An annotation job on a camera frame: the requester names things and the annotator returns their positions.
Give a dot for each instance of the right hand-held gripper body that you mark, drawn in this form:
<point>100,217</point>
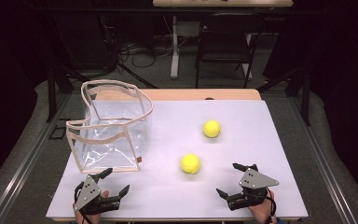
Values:
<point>256,181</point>

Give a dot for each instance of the desk with white legs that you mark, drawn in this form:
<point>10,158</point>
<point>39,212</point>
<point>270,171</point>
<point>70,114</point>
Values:
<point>174,59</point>

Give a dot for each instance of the black metal stand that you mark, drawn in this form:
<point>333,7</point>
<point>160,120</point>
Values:
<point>51,93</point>
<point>306,99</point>

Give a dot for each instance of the person's right hand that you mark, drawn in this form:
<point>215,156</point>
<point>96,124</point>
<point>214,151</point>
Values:
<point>262,213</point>

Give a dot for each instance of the yellow tennis ball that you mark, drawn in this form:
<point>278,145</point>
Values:
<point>190,163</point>
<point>211,128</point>

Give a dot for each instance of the clear plastic bag beige trim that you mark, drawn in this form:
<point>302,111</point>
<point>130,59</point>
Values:
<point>112,146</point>

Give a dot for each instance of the aluminium floor rail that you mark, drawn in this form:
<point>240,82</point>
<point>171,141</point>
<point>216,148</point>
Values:
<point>327,168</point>
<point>22,168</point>

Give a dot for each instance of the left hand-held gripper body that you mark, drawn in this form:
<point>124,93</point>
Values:
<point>88,190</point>

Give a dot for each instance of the black folding chair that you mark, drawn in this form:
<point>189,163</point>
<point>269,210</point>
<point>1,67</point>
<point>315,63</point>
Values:
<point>223,46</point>

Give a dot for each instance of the white table mat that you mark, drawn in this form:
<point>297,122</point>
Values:
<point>174,193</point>

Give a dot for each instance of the small black floor frame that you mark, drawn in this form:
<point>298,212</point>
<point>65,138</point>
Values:
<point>50,137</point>

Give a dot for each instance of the dark curtain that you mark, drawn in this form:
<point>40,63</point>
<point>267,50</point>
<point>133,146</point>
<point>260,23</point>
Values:
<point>6,93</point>
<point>348,93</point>

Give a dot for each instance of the person's left hand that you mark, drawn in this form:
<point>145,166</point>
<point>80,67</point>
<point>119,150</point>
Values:
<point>87,219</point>

